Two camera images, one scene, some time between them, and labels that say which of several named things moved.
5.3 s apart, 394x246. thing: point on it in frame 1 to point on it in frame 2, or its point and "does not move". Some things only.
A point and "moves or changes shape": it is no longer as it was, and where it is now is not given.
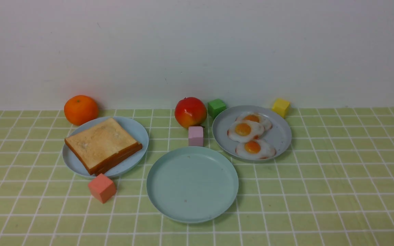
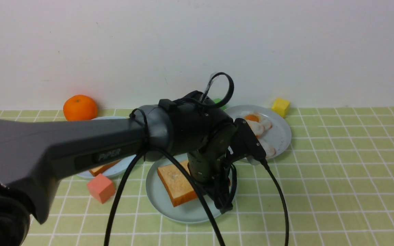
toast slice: [95, 145] moves or changes shape
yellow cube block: [281, 107] does not move
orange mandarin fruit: [79, 109] does not move
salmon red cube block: [102, 188] does not move
